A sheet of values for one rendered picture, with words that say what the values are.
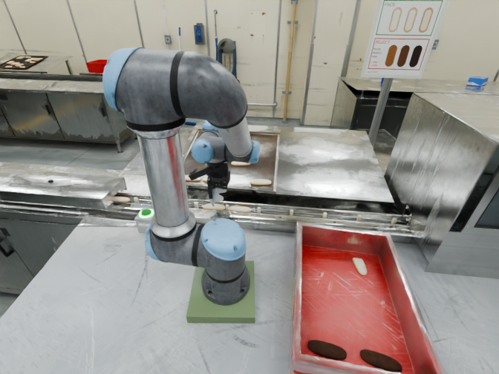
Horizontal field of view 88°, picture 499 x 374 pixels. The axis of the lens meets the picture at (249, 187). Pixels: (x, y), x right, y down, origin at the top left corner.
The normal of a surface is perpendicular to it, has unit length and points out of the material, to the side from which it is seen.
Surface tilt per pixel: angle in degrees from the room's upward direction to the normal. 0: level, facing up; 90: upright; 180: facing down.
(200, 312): 4
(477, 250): 90
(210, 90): 82
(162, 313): 0
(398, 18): 90
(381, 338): 0
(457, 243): 90
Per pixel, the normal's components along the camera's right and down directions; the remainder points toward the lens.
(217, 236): 0.16, -0.77
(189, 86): 0.07, 0.39
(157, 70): -0.11, -0.04
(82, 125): -0.12, 0.54
